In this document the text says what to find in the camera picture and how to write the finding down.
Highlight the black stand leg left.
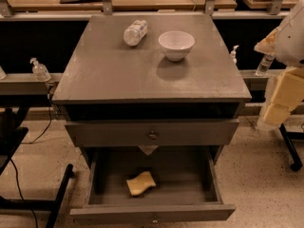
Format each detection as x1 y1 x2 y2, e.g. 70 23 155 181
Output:
0 164 75 228

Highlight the white ceramic bowl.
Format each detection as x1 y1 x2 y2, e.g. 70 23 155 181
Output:
159 30 195 61

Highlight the small white pump bottle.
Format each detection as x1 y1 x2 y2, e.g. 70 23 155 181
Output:
230 45 239 64

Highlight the grey wooden drawer cabinet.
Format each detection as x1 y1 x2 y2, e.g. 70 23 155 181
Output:
53 15 251 162

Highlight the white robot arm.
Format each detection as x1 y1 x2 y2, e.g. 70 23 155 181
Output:
254 0 304 130

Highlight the black stand leg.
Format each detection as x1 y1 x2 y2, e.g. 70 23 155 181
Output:
0 164 75 228
279 125 304 172

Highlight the left clear pump dispenser bottle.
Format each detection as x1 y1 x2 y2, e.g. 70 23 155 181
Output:
29 58 51 82

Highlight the yellow sponge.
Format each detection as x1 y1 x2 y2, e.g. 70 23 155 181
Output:
126 171 156 197

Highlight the closed grey top drawer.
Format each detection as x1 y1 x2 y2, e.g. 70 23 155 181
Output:
66 119 239 147

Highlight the black floor cable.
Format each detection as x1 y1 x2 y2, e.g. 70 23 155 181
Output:
9 104 55 228

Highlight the lying clear plastic bottle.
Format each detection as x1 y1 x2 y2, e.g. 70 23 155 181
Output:
123 20 148 47

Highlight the open grey middle drawer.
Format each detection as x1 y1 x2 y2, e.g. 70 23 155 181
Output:
70 146 236 225

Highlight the upright clear water bottle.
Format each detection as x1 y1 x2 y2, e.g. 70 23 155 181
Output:
255 54 275 76

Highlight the black stand leg right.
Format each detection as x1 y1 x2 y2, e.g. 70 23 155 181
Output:
279 125 304 172

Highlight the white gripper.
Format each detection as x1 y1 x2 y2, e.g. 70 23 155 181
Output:
257 66 304 131

